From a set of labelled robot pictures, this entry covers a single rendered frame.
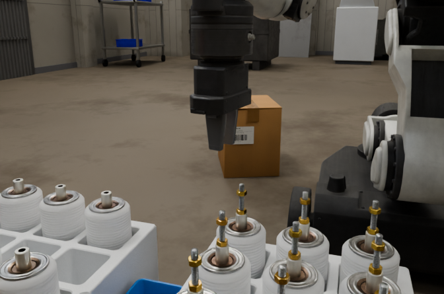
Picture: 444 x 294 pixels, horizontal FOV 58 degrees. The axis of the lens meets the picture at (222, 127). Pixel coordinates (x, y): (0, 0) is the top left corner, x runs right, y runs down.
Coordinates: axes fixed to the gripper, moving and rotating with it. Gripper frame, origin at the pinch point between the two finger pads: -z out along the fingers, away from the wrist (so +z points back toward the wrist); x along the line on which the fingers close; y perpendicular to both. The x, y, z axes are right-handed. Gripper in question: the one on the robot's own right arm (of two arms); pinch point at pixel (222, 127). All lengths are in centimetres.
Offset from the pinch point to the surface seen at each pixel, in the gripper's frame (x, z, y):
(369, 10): -612, 36, -83
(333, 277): -14.8, -29.9, 15.2
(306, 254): -9.8, -23.5, 11.3
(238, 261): -0.8, -22.6, 2.7
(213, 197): -69, -48, -42
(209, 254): -0.3, -22.6, -2.5
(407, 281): -20.1, -29.9, 27.2
